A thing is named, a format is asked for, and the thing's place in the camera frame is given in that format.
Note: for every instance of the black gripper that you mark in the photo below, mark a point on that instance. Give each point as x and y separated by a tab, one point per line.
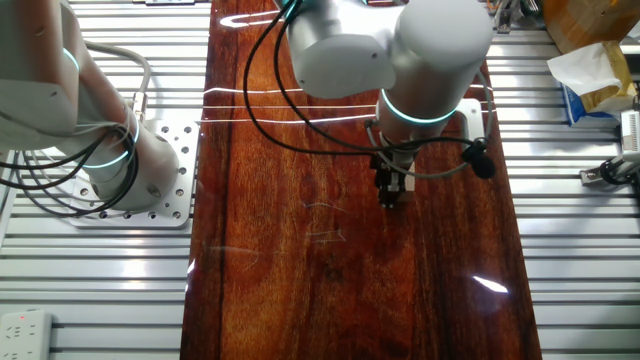
385	165

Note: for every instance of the white yellow blue paper bag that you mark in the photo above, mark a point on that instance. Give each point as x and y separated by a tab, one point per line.
595	70

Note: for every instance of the small tan wooden block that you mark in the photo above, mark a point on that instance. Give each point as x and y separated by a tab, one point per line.
410	185

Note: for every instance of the camera mount with black knob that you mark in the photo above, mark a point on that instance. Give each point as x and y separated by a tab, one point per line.
610	172

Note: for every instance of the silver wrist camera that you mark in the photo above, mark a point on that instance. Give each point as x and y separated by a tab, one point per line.
472	117

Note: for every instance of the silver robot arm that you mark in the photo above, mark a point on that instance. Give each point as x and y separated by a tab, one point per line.
40	75

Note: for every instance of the glossy wood-grain mat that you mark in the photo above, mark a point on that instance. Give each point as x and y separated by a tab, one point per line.
320	240

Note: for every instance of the white power strip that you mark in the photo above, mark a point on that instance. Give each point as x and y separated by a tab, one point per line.
25	337

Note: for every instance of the brown cardboard box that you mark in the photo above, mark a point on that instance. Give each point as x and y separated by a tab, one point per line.
590	20

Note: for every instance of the silver labelled depth camera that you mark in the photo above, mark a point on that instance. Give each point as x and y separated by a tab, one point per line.
631	131

